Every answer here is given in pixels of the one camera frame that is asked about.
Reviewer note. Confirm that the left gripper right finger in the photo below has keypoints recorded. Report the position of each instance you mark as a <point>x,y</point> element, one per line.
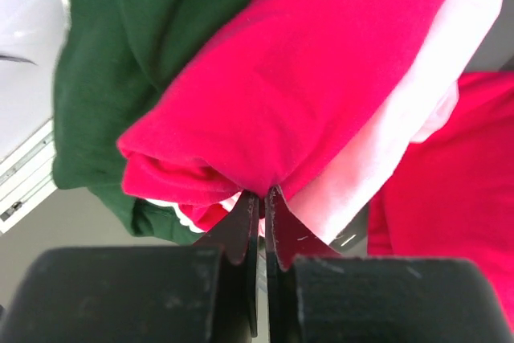
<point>317,295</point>

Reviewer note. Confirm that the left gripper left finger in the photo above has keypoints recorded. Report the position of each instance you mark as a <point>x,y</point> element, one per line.
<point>205,292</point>

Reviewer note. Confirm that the magenta t shirt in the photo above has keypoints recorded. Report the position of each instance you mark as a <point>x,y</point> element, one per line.
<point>271,99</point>

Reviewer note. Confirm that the light pink t shirt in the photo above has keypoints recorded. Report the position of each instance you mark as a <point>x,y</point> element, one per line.
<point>419,105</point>

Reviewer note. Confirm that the red t shirt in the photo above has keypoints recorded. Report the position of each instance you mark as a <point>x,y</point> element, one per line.
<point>452,195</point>

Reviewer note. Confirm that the dark green t shirt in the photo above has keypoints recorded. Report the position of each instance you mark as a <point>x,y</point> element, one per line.
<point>118,58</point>

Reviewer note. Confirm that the left aluminium frame post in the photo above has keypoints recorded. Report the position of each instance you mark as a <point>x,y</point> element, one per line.
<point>26,178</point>

